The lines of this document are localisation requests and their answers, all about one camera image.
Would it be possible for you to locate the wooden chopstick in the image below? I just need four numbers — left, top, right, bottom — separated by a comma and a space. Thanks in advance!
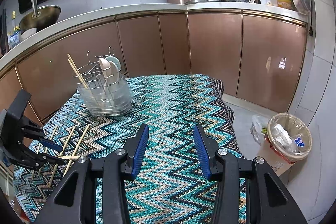
63, 124, 90, 177
31, 125, 59, 180
48, 126, 75, 188
59, 156, 80, 160
67, 53, 89, 89
68, 59, 89, 89

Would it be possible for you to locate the pink plastic spoon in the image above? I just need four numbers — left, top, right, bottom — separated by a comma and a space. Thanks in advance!
99, 58, 112, 86

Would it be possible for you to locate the white ceramic spoon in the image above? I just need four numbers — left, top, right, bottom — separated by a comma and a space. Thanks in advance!
106, 61, 120, 87

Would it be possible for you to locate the trash bin with bag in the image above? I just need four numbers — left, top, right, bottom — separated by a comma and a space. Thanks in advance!
265, 113, 313, 164

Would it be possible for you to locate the blue salt bag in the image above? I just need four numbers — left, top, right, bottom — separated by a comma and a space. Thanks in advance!
8, 30, 21, 50

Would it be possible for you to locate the white bowl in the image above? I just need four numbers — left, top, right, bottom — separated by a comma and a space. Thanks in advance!
20, 28, 37, 42

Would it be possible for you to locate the zigzag patterned table cloth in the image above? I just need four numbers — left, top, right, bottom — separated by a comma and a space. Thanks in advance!
12, 73, 247, 224

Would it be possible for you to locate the yellow oil bottle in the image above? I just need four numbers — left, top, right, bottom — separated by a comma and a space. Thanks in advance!
277, 0, 295, 10

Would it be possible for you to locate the metal wok with handle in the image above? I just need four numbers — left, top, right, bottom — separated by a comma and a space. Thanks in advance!
19, 0, 62, 33

